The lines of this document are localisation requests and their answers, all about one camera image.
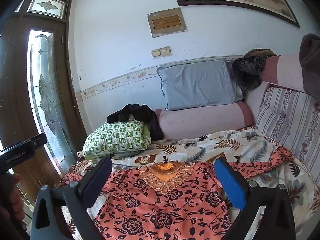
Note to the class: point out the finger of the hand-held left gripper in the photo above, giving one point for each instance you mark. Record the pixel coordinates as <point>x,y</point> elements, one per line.
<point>39,140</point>

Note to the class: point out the wall plaque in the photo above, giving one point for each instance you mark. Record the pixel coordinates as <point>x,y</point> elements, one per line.
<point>167,22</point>

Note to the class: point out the olive cloth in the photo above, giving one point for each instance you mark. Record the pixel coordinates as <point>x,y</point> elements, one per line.
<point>260,52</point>

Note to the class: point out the person's left hand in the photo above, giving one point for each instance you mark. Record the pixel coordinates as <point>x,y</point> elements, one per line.
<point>15,200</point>

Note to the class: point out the orange floral blouse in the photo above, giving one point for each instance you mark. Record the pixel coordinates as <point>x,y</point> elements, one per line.
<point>162,205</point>

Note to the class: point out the dark furry cloth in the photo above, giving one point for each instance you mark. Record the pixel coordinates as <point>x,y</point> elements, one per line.
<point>247,72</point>

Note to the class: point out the beige light switch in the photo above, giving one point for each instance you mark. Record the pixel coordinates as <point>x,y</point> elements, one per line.
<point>156,53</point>
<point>165,51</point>

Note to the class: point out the green checked pillow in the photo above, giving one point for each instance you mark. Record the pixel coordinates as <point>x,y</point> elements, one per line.
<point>115,137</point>

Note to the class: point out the stained glass transom window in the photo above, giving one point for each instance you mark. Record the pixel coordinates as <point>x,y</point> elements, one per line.
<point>47,5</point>

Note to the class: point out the leaf print blanket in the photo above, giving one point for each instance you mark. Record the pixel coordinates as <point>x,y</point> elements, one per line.
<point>225,142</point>

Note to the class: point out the blue-grey pillow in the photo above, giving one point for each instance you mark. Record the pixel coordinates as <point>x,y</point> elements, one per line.
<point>197,85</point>

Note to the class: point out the striped floral cushion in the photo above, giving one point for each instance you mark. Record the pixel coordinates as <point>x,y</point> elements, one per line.
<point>287,120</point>

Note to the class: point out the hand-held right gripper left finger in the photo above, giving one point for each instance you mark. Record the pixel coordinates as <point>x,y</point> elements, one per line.
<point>94,189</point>

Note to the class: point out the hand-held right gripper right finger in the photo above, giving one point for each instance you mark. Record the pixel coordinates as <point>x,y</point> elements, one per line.
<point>230,185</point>

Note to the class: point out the black cloth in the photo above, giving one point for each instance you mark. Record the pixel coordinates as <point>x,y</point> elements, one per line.
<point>147,116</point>

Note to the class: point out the pink bolster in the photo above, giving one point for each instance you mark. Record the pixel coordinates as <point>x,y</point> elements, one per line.
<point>200,120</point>
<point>285,71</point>

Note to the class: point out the wooden stained glass door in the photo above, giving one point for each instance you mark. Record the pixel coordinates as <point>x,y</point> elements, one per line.
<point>17,85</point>

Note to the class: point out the grey-brown cloth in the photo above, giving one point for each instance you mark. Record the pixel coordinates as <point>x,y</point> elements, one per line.
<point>311,60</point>

